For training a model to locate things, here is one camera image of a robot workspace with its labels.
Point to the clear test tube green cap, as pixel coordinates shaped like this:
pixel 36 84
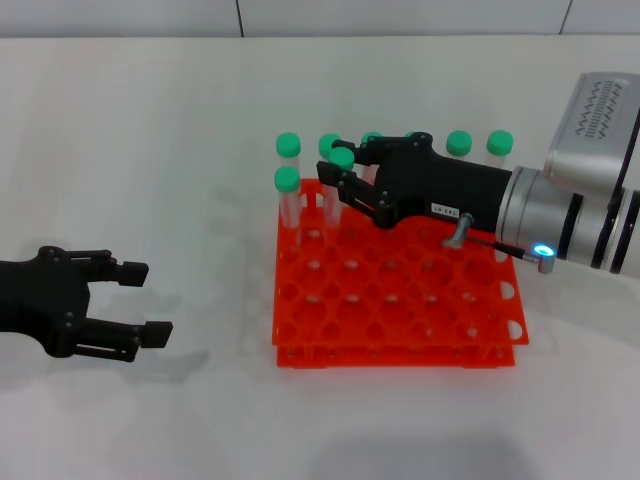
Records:
pixel 342 157
pixel 372 136
pixel 411 135
pixel 287 145
pixel 286 180
pixel 500 142
pixel 459 142
pixel 327 142

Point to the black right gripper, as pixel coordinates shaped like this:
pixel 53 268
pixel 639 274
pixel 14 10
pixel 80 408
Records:
pixel 440 185

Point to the orange test tube rack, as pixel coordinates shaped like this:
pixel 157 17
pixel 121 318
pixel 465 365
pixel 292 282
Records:
pixel 400 361

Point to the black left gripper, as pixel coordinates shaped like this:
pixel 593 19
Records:
pixel 42 295

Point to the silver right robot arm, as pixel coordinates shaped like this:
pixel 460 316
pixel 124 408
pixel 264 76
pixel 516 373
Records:
pixel 590 130

